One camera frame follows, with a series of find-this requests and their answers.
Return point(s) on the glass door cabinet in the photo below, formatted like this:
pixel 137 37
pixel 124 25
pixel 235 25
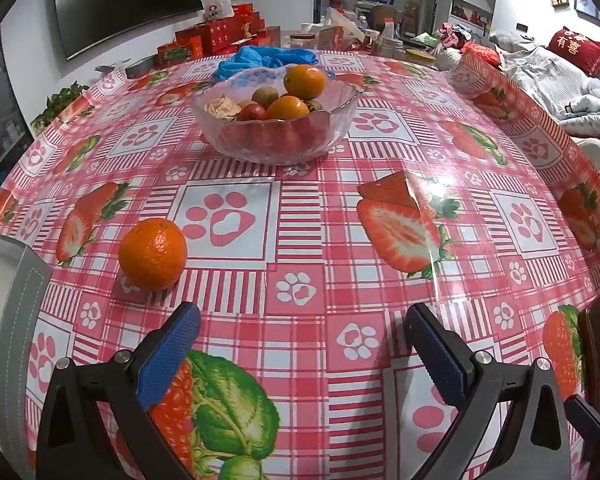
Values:
pixel 0 120

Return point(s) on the green leafy plant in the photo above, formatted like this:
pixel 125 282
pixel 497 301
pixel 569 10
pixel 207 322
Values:
pixel 60 102

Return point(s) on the red snack box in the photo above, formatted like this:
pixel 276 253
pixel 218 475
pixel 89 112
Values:
pixel 332 37

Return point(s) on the grey sofa blanket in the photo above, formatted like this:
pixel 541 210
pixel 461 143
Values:
pixel 545 75

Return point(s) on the grey metal pot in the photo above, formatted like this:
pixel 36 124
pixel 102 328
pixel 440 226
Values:
pixel 141 66

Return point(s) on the red cushion gold print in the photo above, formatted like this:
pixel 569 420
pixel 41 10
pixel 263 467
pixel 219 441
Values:
pixel 577 50

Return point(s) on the clear glass jar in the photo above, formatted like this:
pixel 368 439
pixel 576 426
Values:
pixel 394 49

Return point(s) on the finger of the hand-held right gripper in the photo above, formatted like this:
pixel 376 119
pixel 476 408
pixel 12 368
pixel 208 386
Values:
pixel 592 422

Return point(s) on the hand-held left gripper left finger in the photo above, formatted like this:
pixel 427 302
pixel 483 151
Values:
pixel 170 355

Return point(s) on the beige crinkled food piece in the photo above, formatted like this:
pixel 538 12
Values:
pixel 222 108

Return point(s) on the white bottle red cap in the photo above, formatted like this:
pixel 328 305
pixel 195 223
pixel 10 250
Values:
pixel 389 29

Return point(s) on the red cloth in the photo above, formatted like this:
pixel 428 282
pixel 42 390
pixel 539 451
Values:
pixel 481 52

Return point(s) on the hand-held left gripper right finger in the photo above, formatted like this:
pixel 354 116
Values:
pixel 440 355

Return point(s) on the black television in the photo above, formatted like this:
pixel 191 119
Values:
pixel 130 0

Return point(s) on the pile of clothes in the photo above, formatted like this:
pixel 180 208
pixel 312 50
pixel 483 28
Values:
pixel 452 35

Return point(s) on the blue plastic bag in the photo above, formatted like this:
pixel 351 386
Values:
pixel 260 57

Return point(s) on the white gift bag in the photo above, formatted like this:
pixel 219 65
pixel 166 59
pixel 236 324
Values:
pixel 217 6

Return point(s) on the stack of red gift boxes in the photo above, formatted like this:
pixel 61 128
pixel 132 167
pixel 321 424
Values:
pixel 220 35

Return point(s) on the wall poster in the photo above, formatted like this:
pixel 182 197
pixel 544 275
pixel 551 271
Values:
pixel 467 10

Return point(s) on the green packet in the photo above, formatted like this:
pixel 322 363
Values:
pixel 425 40

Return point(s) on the red tomato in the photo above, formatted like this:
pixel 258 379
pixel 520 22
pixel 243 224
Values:
pixel 250 112

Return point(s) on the white grey-sided tray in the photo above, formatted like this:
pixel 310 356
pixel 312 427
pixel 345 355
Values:
pixel 25 310

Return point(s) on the red strawberry print tablecloth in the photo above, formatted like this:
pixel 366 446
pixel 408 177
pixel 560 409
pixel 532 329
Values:
pixel 330 270

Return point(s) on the clear glass bowl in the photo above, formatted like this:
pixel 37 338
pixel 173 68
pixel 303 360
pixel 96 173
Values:
pixel 275 142

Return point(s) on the brown swivel chair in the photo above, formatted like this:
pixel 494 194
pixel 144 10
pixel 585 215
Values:
pixel 382 14

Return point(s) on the orange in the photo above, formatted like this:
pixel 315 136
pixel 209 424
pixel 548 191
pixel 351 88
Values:
pixel 305 82
pixel 152 255
pixel 287 109

